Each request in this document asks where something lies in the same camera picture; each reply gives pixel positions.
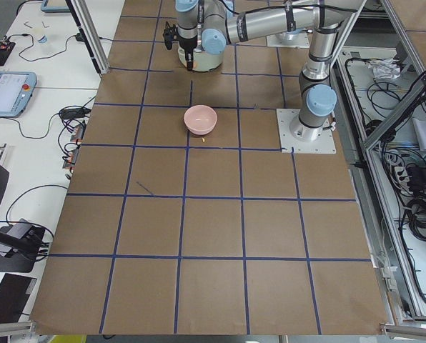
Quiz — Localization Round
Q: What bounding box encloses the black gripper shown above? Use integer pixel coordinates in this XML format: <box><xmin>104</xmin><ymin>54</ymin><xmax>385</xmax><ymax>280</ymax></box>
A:
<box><xmin>178</xmin><ymin>36</ymin><xmax>196</xmax><ymax>71</ymax></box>

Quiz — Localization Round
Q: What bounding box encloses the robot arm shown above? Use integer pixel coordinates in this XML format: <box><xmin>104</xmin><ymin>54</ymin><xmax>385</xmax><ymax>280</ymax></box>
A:
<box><xmin>163</xmin><ymin>1</ymin><xmax>365</xmax><ymax>142</ymax></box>

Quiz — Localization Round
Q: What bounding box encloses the pale green cooking pot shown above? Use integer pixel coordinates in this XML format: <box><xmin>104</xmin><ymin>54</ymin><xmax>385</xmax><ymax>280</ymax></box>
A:
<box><xmin>192</xmin><ymin>49</ymin><xmax>224</xmax><ymax>72</ymax></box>

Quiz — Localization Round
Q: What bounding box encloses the pink bowl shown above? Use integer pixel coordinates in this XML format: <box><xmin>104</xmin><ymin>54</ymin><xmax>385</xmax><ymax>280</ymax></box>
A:
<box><xmin>184</xmin><ymin>105</ymin><xmax>217</xmax><ymax>136</ymax></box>

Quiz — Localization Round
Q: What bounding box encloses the black power adapter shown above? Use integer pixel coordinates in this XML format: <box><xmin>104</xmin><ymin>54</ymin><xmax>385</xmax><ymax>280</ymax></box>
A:
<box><xmin>59</xmin><ymin>107</ymin><xmax>91</xmax><ymax>120</ymax></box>

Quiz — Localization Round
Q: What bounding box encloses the paper cup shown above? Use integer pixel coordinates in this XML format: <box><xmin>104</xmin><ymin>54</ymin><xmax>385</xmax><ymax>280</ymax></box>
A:
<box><xmin>34</xmin><ymin>27</ymin><xmax>48</xmax><ymax>44</ymax></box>

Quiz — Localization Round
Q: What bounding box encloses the blue teach pendant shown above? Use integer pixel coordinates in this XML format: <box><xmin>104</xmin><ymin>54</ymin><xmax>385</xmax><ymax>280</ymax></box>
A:
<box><xmin>0</xmin><ymin>71</ymin><xmax>37</xmax><ymax>118</ymax></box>
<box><xmin>41</xmin><ymin>0</ymin><xmax>69</xmax><ymax>14</ymax></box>

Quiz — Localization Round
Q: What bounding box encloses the crumpled white paper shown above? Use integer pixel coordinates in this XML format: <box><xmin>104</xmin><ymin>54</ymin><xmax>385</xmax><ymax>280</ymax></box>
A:
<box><xmin>368</xmin><ymin>59</ymin><xmax>400</xmax><ymax>79</ymax></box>

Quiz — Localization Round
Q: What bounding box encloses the black monitor stand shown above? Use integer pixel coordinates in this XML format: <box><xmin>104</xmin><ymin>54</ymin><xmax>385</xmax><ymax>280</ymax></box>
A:
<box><xmin>0</xmin><ymin>165</ymin><xmax>45</xmax><ymax>273</ymax></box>

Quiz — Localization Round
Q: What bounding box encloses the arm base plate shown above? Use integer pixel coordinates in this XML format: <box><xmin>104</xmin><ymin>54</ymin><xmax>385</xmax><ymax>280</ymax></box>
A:
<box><xmin>266</xmin><ymin>31</ymin><xmax>309</xmax><ymax>49</ymax></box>
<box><xmin>277</xmin><ymin>109</ymin><xmax>337</xmax><ymax>154</ymax></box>

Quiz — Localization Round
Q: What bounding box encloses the aluminium frame post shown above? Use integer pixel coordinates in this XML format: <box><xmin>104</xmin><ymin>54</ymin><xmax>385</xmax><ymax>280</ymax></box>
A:
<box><xmin>66</xmin><ymin>0</ymin><xmax>109</xmax><ymax>75</ymax></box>

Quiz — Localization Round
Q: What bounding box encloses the black cable bundle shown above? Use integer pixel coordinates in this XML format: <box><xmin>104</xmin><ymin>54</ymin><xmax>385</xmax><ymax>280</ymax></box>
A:
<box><xmin>395</xmin><ymin>164</ymin><xmax>426</xmax><ymax>247</ymax></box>

